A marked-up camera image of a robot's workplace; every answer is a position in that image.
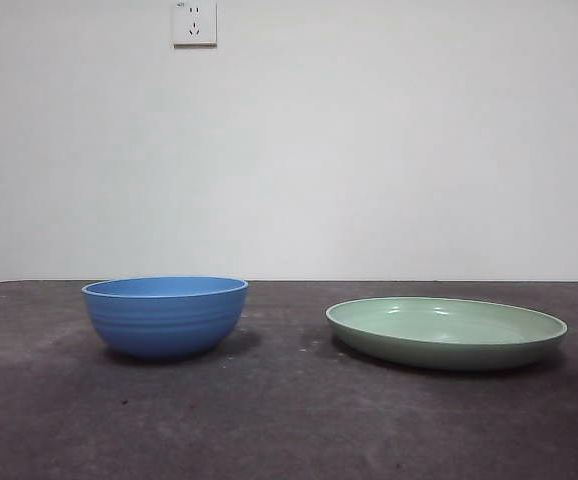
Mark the blue ribbed bowl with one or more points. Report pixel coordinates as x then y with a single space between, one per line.
164 325

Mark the white wall socket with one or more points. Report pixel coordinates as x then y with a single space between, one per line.
209 22

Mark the green round plate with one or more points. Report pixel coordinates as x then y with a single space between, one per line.
444 350

